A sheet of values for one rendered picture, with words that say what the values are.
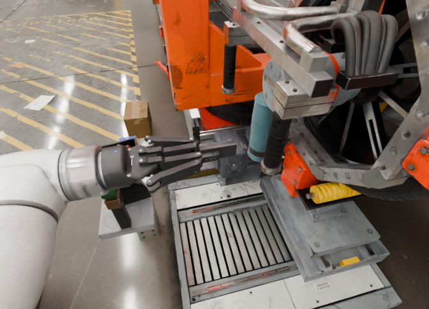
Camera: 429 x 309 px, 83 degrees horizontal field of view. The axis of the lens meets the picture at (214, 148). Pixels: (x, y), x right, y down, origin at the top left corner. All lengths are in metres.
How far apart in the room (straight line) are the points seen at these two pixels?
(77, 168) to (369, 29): 0.49
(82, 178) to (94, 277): 0.93
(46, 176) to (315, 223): 0.97
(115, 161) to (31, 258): 0.16
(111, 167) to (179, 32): 0.65
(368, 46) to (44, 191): 0.53
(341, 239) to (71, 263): 1.18
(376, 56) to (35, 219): 0.54
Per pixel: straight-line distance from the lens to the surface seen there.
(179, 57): 1.00
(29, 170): 0.45
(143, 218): 0.84
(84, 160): 0.44
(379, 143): 0.74
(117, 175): 0.43
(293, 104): 0.42
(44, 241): 0.41
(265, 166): 0.53
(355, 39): 0.44
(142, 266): 1.27
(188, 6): 0.95
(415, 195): 0.69
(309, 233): 1.11
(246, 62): 1.10
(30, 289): 0.39
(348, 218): 1.22
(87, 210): 1.52
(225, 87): 0.78
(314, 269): 1.14
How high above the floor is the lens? 1.15
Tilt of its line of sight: 44 degrees down
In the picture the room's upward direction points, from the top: straight up
